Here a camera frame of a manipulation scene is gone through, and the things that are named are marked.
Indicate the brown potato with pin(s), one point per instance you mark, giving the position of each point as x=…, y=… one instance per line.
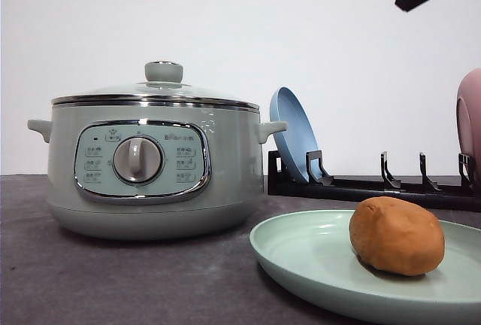
x=395, y=236

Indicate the glass steamer lid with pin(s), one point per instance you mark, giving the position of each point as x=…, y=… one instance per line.
x=163, y=89

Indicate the green plate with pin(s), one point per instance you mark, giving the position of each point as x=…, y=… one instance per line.
x=311, y=254

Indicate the pink plate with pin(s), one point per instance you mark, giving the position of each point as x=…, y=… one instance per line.
x=468, y=122

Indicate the blue plate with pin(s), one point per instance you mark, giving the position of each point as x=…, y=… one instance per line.
x=300, y=138

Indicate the green electric steamer pot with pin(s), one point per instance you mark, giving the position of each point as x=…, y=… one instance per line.
x=155, y=170

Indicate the black dish rack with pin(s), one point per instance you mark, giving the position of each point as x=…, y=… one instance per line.
x=282, y=182

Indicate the grey table mat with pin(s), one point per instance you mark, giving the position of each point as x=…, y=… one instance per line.
x=51, y=274

